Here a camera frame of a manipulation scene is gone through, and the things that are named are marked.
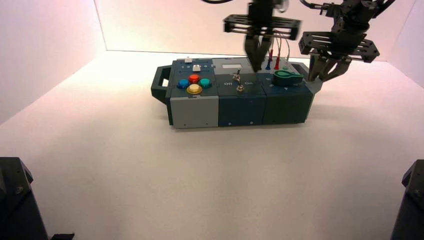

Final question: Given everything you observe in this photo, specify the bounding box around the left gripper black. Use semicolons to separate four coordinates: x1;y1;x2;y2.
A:
223;0;302;72

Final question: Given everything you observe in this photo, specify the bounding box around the dark teal grey control box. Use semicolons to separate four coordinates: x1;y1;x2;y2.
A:
150;56;324;129

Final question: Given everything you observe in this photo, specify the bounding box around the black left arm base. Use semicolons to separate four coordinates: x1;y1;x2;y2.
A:
0;156;49;240

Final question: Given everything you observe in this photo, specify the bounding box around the grey green banana plug cable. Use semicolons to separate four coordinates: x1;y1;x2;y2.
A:
281;33;291;70

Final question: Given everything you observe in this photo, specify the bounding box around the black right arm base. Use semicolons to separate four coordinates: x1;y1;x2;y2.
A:
390;159;424;240

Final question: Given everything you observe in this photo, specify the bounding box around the green pointer rotary knob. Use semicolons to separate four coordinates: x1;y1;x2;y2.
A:
272;69;305;87

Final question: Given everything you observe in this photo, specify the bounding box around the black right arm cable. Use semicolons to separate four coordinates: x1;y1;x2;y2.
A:
299;0;332;9

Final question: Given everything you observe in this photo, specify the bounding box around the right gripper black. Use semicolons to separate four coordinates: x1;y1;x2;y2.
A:
298;18;381;82

